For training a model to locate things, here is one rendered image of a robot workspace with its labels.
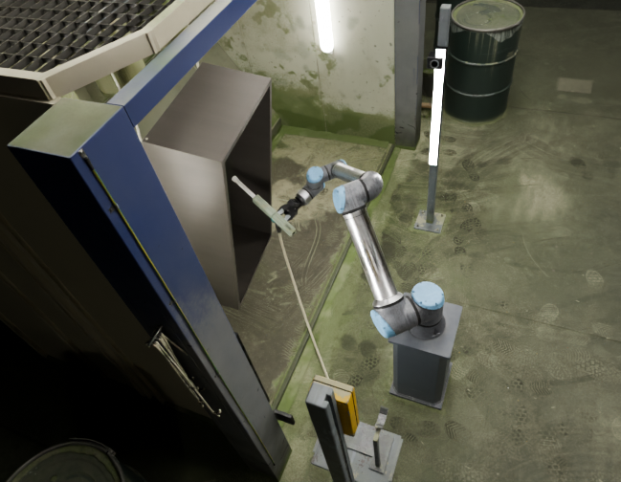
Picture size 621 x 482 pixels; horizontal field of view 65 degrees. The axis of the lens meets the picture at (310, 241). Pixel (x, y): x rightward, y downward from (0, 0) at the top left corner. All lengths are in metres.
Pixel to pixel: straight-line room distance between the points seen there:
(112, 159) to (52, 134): 0.13
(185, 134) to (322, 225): 1.92
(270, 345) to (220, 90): 1.68
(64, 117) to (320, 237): 2.75
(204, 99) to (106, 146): 1.20
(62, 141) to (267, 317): 2.45
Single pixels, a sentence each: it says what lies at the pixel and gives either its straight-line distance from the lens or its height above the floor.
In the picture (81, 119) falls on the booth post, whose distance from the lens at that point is 1.19.
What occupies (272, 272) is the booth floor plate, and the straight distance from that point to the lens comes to 3.60.
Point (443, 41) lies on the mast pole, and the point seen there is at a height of 1.46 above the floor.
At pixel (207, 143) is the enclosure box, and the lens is 2.09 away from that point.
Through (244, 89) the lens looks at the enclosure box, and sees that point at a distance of 2.36.
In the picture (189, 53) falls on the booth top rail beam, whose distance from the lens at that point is 1.35.
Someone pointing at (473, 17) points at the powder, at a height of 0.86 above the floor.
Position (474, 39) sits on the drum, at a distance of 4.38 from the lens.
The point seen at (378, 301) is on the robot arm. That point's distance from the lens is 2.30.
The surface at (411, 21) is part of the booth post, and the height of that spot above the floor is 1.15.
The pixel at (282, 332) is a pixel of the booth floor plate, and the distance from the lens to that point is 3.30.
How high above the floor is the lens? 2.84
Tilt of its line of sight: 49 degrees down
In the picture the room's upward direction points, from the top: 12 degrees counter-clockwise
